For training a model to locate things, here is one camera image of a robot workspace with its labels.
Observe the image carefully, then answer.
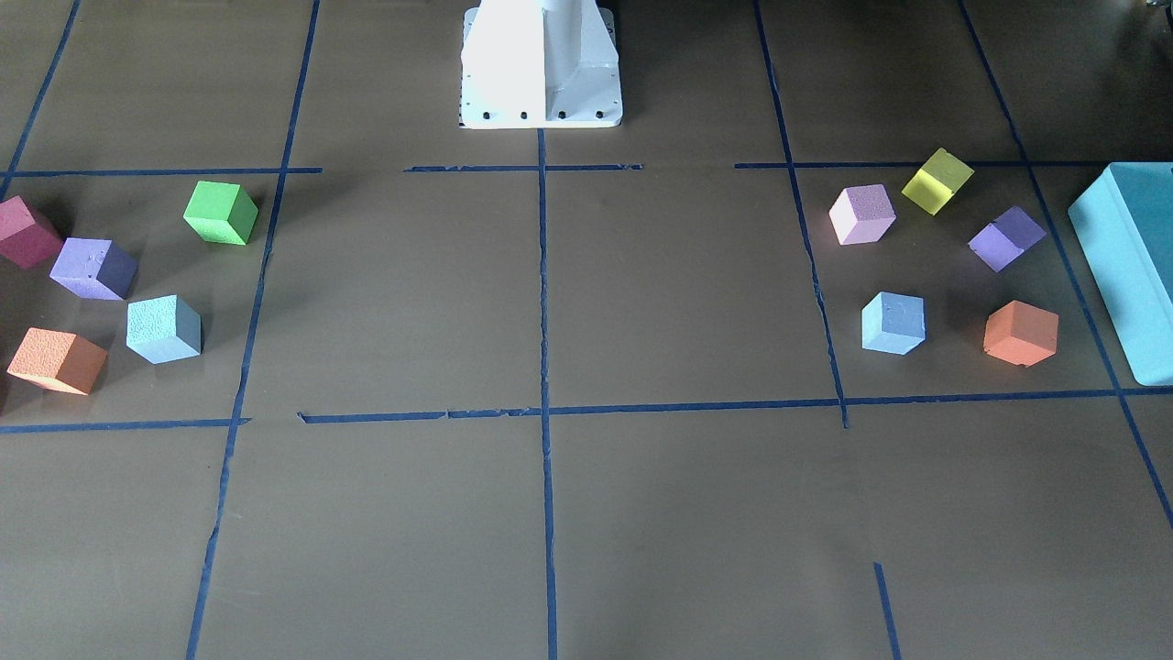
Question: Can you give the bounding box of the purple foam block group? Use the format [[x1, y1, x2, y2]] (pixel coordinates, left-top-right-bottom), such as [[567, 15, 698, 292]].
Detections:
[[968, 206, 1047, 274], [49, 237, 138, 301]]

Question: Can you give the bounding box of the light blue foam block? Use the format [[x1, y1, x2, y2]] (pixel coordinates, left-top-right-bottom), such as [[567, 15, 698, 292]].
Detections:
[[126, 295, 203, 365]]

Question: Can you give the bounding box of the green foam block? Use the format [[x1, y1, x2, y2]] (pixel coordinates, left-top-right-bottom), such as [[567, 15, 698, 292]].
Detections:
[[181, 181, 258, 246]]

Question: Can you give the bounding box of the orange foam block group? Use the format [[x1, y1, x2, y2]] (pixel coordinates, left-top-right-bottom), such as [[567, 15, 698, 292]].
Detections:
[[7, 327, 108, 396], [981, 301, 1060, 367]]

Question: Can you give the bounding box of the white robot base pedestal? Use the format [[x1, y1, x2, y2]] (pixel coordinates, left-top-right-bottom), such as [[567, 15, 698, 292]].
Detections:
[[457, 1, 624, 130]]

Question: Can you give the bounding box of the teal plastic bin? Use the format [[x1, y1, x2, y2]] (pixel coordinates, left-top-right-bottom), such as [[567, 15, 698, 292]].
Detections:
[[1069, 162, 1172, 386]]

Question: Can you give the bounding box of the dark pink foam block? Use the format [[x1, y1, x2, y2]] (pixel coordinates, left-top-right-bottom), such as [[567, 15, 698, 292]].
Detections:
[[1, 195, 65, 268]]

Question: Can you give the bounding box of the yellow foam block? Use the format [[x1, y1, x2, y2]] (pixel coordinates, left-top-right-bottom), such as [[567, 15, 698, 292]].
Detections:
[[902, 148, 972, 216]]

